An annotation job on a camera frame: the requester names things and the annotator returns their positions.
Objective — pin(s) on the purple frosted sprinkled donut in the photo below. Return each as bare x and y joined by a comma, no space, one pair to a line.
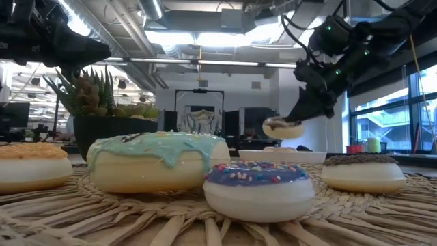
259,198

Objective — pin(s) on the orange crumble topped donut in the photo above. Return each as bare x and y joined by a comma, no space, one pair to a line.
30,171

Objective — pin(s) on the large mint frosted donut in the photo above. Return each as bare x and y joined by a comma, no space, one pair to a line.
153,171

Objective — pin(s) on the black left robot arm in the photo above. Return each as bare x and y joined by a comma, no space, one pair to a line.
24,30

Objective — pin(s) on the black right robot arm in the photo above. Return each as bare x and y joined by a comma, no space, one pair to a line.
375,41

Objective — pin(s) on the dark rounded object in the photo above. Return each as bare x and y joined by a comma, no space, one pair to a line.
304,148

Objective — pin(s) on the red container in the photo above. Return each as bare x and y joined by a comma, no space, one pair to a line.
353,149

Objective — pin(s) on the spiky green succulent plant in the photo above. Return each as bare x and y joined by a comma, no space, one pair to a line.
88,92

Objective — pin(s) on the flat donut with brown topping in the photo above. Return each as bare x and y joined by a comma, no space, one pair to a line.
280,149

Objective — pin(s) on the black machine cabinet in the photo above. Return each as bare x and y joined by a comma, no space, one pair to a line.
254,119

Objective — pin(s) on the white plate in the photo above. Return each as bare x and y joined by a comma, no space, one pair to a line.
283,157

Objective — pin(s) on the black ceiling spotlight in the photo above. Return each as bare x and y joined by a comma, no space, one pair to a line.
122,84

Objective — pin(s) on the light green cup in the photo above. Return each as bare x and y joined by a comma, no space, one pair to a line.
373,145

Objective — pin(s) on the chocolate sprinkle topped donut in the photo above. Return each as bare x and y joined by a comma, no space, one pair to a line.
363,176

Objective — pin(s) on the light green round succulent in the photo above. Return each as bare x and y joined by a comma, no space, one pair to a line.
140,111

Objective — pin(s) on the black plant pot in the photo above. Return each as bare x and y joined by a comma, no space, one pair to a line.
109,130

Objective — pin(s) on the long ceiling light bar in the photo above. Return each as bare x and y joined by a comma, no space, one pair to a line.
225,63

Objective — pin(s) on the background black robot arms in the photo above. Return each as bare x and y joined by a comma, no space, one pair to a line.
42,131

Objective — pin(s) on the black computer monitor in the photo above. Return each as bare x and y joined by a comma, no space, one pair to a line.
15,114

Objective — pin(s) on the silver draped cloth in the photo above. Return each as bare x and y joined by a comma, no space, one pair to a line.
201,121

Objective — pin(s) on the grey ceiling box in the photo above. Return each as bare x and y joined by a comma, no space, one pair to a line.
231,18

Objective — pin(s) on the black tall speaker box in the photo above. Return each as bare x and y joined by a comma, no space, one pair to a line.
170,120

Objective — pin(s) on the round woven straw placemat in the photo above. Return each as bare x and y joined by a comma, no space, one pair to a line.
102,218

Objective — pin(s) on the grey square wall speaker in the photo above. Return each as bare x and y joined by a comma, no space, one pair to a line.
203,83
256,85

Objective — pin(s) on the black frame stand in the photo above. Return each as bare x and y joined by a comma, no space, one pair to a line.
199,91

